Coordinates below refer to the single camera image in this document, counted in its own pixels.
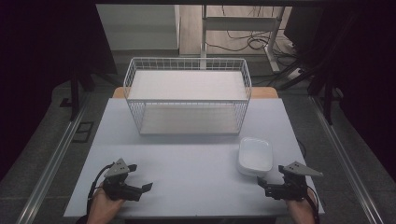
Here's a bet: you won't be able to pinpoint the white cabinet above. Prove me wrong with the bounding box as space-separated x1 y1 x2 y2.
95 4 182 52

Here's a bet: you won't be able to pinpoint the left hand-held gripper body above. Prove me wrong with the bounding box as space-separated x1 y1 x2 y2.
102 158 144 203

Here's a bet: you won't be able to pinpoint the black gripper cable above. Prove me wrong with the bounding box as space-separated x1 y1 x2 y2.
306 186 321 224
86 162 116 217

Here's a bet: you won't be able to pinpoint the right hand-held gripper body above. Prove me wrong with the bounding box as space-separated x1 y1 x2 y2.
263 161 324 202

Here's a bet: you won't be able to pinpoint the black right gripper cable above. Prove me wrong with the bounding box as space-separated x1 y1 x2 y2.
306 186 321 224

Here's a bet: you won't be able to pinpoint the white square dish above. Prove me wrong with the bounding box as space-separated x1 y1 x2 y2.
237 136 275 178

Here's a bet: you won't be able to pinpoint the white wire basket rack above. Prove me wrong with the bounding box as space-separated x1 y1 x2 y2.
122 56 253 136

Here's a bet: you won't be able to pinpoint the aluminium rail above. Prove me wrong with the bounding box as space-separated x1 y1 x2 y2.
308 94 385 224
16 92 92 224

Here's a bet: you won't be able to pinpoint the white metal desk frame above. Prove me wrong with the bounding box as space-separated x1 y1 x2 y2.
200 4 286 75

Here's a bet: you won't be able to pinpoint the black floor cables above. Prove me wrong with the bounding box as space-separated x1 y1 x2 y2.
205 5 300 88

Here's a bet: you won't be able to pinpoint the person's right hand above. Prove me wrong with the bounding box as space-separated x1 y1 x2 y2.
286 189 317 224

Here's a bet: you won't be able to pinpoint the white power strip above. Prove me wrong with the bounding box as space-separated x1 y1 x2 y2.
287 67 304 81

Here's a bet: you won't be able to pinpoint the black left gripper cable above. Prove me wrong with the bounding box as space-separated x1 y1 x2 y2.
86 162 116 217

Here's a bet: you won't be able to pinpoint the black stand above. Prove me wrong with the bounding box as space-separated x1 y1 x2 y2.
306 71 344 126
59 66 96 122

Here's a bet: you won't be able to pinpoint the person's left hand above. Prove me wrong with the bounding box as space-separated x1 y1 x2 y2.
86 183 126 224

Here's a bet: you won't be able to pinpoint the wooden board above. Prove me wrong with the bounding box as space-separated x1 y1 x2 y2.
111 86 279 100

